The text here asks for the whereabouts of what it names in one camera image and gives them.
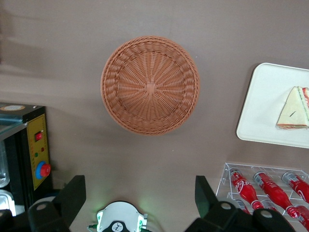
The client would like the cream plastic tray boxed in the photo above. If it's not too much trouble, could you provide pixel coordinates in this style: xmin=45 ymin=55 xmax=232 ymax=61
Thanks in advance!
xmin=236 ymin=62 xmax=309 ymax=149

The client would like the steel food pan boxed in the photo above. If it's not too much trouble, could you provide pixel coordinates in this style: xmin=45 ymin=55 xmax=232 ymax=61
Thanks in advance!
xmin=0 ymin=189 xmax=17 ymax=218

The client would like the brown round wicker basket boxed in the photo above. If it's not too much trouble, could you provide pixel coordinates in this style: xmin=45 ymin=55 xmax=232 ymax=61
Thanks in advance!
xmin=100 ymin=35 xmax=201 ymax=136

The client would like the triangular sandwich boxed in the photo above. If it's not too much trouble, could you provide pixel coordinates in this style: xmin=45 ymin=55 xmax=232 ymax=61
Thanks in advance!
xmin=276 ymin=86 xmax=309 ymax=131

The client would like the red cola bottle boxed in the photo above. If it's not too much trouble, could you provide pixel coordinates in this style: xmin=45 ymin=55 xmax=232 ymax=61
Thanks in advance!
xmin=281 ymin=171 xmax=309 ymax=204
xmin=261 ymin=199 xmax=309 ymax=231
xmin=253 ymin=171 xmax=302 ymax=218
xmin=227 ymin=166 xmax=263 ymax=211

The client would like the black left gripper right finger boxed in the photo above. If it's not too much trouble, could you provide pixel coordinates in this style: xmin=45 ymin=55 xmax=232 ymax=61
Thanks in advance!
xmin=185 ymin=175 xmax=254 ymax=232

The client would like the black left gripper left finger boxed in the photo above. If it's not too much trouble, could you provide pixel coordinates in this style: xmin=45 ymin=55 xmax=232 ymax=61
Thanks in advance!
xmin=26 ymin=175 xmax=87 ymax=232

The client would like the black box yellow panel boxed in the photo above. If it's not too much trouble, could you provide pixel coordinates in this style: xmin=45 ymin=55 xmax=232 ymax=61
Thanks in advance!
xmin=0 ymin=102 xmax=53 ymax=211

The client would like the red emergency stop button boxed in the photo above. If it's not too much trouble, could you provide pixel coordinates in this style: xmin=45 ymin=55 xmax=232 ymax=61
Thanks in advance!
xmin=35 ymin=160 xmax=52 ymax=180

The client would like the clear acrylic bottle rack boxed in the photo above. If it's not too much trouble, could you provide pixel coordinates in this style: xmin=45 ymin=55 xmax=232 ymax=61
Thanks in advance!
xmin=215 ymin=162 xmax=309 ymax=232

